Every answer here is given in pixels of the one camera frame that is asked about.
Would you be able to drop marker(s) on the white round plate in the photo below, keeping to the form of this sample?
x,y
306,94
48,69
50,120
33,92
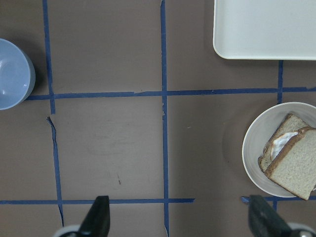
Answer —
x,y
258,134

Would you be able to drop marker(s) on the blue bowl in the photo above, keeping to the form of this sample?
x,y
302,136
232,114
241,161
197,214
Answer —
x,y
17,75

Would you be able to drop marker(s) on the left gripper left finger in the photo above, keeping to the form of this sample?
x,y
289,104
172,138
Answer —
x,y
97,221

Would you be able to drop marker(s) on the fried egg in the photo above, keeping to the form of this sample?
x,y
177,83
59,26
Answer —
x,y
280,142

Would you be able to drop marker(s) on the cream bear tray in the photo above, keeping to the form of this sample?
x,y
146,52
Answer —
x,y
265,29

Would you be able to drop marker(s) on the bread slice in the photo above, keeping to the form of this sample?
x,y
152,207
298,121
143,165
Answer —
x,y
294,168
290,123

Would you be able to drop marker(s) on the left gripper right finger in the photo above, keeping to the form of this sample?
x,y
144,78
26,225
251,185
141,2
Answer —
x,y
263,220

